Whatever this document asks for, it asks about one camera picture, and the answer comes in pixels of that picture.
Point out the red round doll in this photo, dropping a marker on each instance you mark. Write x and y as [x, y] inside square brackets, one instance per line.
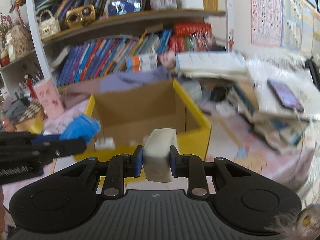
[4, 60]

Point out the pink cylinder canister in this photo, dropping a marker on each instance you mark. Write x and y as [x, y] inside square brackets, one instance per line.
[48, 100]

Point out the orange white medicine box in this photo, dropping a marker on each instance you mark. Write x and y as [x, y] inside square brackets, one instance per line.
[143, 60]

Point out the red boxed book set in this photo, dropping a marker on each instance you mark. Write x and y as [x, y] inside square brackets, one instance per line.
[192, 36]

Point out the pink checkered tablecloth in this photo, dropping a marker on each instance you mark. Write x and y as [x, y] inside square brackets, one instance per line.
[225, 135]

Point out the white bookshelf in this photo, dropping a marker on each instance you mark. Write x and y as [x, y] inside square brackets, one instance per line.
[137, 20]

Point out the grey furry plush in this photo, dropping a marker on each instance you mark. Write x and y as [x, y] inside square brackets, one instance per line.
[295, 225]

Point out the wooden chessboard box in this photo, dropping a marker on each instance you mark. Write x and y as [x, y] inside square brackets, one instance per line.
[31, 111]

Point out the blue cloth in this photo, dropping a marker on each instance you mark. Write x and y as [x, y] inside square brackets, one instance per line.
[80, 127]

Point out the white quilted handbag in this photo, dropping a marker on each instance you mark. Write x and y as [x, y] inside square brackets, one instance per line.
[48, 26]

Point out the blue bordered wall poster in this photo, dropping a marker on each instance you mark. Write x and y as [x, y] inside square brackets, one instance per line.
[291, 20]

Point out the smartphone with lit screen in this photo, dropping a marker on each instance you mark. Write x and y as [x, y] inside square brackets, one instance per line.
[125, 7]

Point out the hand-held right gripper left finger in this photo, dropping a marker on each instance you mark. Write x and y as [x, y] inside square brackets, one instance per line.
[138, 161]

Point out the mauve and purple garment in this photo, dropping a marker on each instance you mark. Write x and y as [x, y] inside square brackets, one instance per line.
[120, 82]

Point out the yellow chart wall poster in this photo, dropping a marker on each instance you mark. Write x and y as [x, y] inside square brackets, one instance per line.
[310, 30]

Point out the row of colourful books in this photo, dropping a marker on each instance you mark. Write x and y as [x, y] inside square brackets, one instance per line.
[100, 60]

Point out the white charger plug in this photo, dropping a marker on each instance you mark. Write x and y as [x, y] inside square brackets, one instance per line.
[105, 143]

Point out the large white power adapter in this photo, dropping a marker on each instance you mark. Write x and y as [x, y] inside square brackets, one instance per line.
[158, 155]

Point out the stack of papers and books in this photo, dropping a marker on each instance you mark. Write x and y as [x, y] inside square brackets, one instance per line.
[250, 80]

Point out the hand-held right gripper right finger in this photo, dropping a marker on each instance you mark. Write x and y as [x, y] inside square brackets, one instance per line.
[174, 161]

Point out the smartphone with purple screen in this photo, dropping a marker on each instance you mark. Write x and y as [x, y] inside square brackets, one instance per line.
[285, 95]

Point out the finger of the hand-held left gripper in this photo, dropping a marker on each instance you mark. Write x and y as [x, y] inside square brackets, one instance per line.
[46, 138]
[67, 147]

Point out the yellow cardboard box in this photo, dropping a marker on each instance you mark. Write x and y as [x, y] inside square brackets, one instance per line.
[195, 142]

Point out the red white figurine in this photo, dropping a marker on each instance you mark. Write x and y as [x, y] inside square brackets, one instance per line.
[30, 86]

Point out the pink bordered wall poster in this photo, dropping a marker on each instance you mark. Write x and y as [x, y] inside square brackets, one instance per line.
[266, 12]

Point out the pink pig plush toy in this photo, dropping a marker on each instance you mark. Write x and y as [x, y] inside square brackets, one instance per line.
[167, 58]

